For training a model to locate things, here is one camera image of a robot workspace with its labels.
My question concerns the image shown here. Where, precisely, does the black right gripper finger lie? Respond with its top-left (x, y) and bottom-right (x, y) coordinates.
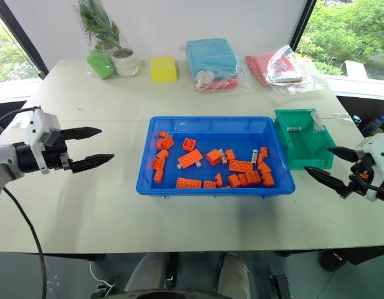
top-left (304, 165), bottom-right (349, 198)
top-left (327, 146), bottom-right (358, 163)

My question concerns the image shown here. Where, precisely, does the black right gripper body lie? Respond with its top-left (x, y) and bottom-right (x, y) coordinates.
top-left (348, 153), bottom-right (379, 196)

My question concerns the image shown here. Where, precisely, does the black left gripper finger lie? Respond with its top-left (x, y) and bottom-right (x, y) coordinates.
top-left (69, 153), bottom-right (115, 174)
top-left (60, 126), bottom-right (103, 141)

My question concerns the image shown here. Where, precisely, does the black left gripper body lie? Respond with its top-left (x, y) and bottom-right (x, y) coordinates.
top-left (42, 131), bottom-right (75, 173)

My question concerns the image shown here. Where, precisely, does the green plastic bin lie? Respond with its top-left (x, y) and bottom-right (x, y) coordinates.
top-left (274, 108), bottom-right (337, 171)

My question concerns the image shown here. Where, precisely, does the yellow sponge block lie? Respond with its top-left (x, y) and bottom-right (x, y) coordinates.
top-left (150, 56), bottom-right (180, 83)

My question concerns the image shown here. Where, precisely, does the plastic bottle with blue cap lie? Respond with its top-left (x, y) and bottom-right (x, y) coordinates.
top-left (361, 115), bottom-right (384, 137)

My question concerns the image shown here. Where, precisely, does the clear label card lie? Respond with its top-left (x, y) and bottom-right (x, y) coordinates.
top-left (311, 112), bottom-right (326, 134)

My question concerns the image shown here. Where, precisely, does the green object in plastic bag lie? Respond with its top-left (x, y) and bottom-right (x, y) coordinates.
top-left (86, 45), bottom-right (116, 80)

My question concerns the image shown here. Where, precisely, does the black table foot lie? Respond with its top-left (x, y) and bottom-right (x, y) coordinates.
top-left (317, 249), bottom-right (349, 272)

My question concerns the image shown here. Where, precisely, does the white plant pot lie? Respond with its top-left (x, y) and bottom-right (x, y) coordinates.
top-left (110, 47), bottom-right (140, 77)

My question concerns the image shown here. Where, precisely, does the long orange building block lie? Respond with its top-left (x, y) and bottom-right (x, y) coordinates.
top-left (175, 177), bottom-right (203, 190)
top-left (177, 149), bottom-right (203, 169)
top-left (228, 159), bottom-right (254, 174)

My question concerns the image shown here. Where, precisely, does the green plant in plastic bag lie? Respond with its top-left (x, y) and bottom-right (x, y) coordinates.
top-left (74, 0), bottom-right (122, 51)

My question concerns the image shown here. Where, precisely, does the red cloth in clear bag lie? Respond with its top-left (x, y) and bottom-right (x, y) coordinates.
top-left (244, 44), bottom-right (329, 95)

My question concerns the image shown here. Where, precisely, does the black floor device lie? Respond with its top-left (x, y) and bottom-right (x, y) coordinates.
top-left (269, 273), bottom-right (290, 299)

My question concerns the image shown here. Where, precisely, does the blue plastic tray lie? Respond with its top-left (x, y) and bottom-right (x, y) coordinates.
top-left (135, 116), bottom-right (297, 199)

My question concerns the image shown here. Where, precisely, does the grey robot leg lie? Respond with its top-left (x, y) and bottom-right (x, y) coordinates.
top-left (124, 252), bottom-right (171, 294)
top-left (217, 252), bottom-right (251, 297)

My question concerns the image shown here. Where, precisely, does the red cloth in plastic bag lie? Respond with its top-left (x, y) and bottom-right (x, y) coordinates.
top-left (193, 77), bottom-right (240, 92)

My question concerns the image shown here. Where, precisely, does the teal cloth in plastic bag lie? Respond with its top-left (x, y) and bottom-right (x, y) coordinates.
top-left (183, 37), bottom-right (241, 82)

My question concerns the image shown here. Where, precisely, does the dark rounded robot body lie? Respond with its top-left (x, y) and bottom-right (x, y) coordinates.
top-left (122, 288), bottom-right (268, 299)

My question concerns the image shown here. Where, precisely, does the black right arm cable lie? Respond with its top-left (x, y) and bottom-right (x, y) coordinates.
top-left (350, 173), bottom-right (384, 196)

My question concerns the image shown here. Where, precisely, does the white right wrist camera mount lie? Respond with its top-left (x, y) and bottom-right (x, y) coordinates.
top-left (355, 131), bottom-right (384, 202)

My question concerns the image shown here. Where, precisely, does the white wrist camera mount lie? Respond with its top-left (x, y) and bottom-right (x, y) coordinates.
top-left (26, 107), bottom-right (62, 174)
top-left (355, 131), bottom-right (384, 202)

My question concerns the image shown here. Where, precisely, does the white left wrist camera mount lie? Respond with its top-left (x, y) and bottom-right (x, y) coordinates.
top-left (26, 107), bottom-right (62, 174)

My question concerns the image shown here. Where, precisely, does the thin white cable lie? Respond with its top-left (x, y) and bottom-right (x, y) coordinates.
top-left (322, 112), bottom-right (352, 121)

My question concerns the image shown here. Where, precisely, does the black window frame post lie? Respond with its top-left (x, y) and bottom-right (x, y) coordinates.
top-left (289, 0), bottom-right (318, 54)
top-left (1, 0), bottom-right (50, 80)

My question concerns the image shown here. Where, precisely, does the white floor cable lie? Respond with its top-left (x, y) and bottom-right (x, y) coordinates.
top-left (88, 260), bottom-right (115, 297)

